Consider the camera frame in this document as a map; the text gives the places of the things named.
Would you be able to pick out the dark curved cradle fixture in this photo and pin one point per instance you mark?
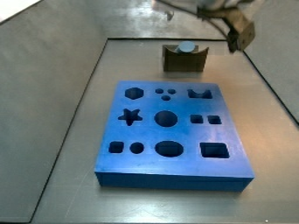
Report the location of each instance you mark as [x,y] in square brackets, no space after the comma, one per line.
[183,61]

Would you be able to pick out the light blue oval cylinder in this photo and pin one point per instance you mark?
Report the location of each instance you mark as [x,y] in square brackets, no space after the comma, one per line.
[185,47]

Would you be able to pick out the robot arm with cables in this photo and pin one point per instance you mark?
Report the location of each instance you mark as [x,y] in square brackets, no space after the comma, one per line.
[211,9]

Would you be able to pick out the blue foam shape-sorter block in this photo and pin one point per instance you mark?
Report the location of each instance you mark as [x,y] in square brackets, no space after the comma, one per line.
[171,139]

